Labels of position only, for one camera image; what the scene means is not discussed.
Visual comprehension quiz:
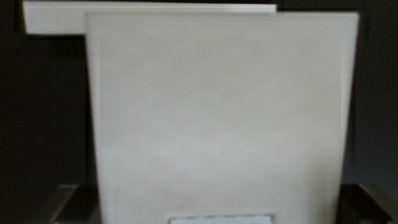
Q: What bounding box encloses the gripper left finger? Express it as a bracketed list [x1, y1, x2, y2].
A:
[34, 184, 101, 224]

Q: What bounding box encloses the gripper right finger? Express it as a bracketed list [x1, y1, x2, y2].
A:
[339, 183, 398, 224]

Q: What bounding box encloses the white cabinet top block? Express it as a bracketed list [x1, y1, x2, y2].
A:
[85, 12, 359, 224]

